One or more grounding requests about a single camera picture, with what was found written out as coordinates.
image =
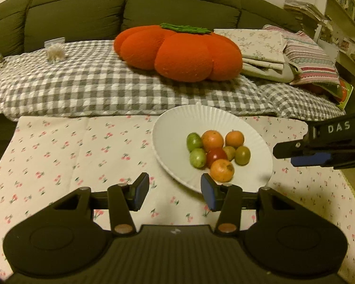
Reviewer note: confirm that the bookshelf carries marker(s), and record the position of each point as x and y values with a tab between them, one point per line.
343	23

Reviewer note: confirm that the small white fluffy object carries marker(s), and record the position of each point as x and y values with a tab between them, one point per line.
56	53

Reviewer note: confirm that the dark green sofa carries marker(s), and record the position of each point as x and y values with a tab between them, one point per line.
77	11

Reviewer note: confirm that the white ribbed plate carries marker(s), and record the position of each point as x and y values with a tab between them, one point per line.
171	130

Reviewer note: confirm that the yellow-green jujube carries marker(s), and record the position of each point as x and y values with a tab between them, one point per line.
242	155

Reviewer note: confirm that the folded floral sheet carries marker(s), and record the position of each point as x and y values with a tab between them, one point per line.
254	44

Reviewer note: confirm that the small yellow jujube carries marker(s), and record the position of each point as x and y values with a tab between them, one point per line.
229	152

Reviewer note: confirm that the smooth orange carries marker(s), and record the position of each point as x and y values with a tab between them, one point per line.
234	139

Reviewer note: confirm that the striped pink pillow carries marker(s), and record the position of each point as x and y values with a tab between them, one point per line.
310	59

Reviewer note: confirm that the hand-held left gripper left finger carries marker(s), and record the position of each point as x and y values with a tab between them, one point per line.
142	190

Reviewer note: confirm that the green and red book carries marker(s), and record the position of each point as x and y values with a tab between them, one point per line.
344	93

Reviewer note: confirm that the orange pumpkin cushion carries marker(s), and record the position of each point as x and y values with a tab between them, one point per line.
183	56

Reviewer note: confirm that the folded beige cloth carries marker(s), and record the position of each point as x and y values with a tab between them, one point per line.
272	75

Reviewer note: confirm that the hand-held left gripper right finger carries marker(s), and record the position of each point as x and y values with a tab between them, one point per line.
208	193

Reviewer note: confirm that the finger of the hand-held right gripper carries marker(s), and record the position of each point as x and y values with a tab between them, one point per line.
309	159
290	150

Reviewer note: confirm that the large orange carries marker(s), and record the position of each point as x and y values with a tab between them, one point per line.
212	140

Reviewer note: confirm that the blemished orange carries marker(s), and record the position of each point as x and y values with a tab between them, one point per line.
222	170

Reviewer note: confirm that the green jujube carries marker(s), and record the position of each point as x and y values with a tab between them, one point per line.
197	157
193	141

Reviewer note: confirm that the grey gingham blanket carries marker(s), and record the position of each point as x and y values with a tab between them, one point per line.
77	88

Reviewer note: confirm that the red tomato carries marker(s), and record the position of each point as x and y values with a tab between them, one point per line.
216	155

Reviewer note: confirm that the cherry print tablecloth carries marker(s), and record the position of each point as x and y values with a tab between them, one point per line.
62	153

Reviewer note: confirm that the stack of papers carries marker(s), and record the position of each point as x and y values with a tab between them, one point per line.
304	9

